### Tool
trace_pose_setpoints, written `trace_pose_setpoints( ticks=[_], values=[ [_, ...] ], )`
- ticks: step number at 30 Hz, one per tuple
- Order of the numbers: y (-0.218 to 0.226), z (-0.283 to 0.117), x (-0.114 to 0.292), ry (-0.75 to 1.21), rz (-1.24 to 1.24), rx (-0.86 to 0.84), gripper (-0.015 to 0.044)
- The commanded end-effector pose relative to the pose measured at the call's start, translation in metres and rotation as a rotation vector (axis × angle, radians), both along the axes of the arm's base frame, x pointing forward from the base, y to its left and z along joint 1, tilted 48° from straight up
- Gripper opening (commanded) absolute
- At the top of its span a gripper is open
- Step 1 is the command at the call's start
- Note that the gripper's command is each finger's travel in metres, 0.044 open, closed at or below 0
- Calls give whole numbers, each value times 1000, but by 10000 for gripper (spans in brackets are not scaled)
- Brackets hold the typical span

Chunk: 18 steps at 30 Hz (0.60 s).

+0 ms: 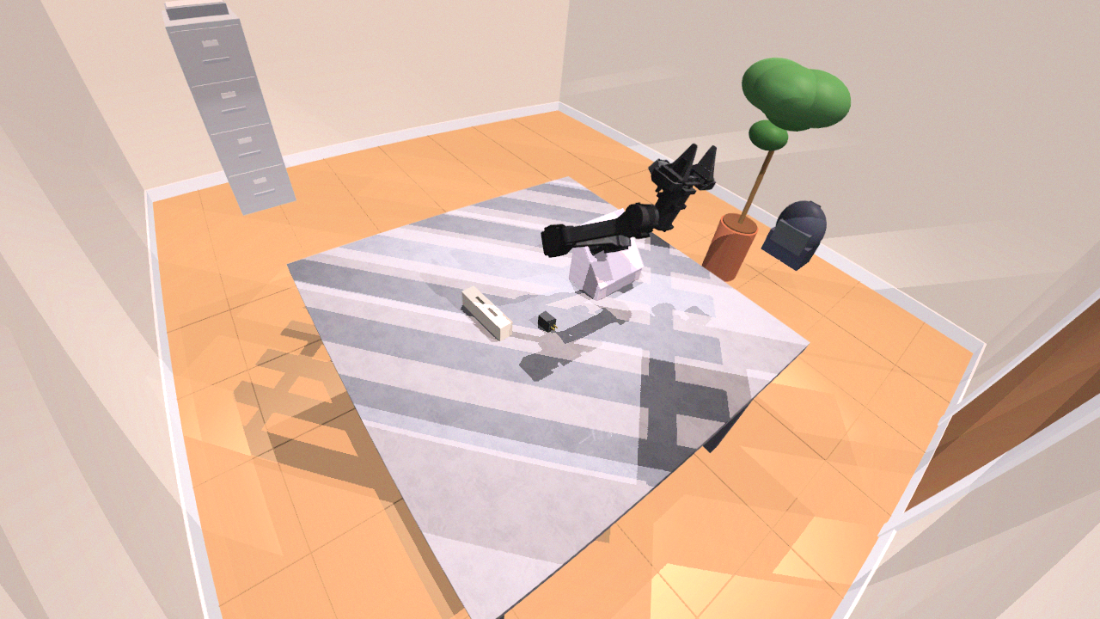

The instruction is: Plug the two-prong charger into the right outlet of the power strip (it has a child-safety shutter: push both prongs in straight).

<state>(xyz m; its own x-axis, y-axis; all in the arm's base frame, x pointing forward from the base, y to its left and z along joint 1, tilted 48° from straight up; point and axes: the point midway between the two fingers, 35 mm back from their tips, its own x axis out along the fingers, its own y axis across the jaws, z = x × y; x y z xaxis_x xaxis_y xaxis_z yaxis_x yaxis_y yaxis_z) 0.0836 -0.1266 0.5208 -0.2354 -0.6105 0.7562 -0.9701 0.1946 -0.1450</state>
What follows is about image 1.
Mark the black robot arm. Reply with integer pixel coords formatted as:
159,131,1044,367
541,202,678,258

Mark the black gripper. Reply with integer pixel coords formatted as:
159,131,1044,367
651,143,717,214

